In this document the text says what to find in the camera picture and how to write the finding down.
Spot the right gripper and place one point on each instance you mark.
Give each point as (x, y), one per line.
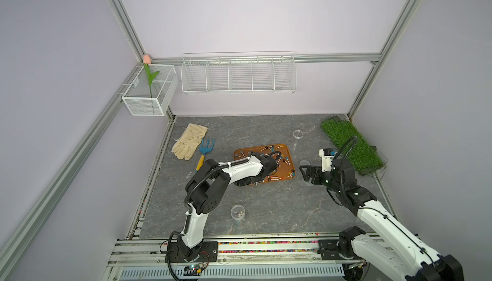
(317, 171)

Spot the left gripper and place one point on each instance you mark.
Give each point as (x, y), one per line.
(241, 183)

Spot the clear plastic jar lid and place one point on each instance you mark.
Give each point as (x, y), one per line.
(304, 163)

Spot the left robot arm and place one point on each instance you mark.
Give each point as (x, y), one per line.
(205, 191)

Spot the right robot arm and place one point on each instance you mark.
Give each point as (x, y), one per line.
(408, 257)

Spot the clear jar left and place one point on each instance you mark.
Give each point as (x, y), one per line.
(238, 213)

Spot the orange wooden tray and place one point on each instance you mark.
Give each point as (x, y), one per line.
(285, 170)

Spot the blue garden hand rake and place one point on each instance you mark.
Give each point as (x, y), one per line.
(205, 148)

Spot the green artificial grass mat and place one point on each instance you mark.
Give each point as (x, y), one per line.
(348, 140)

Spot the beige work glove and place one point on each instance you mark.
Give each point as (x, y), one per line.
(191, 138)

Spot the artificial pink tulip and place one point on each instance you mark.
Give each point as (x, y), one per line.
(150, 75)

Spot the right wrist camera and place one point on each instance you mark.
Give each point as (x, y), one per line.
(327, 155)

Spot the white wire wall basket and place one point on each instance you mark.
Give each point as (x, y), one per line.
(238, 72)

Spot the white mesh wall box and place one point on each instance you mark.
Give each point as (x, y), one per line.
(137, 97)

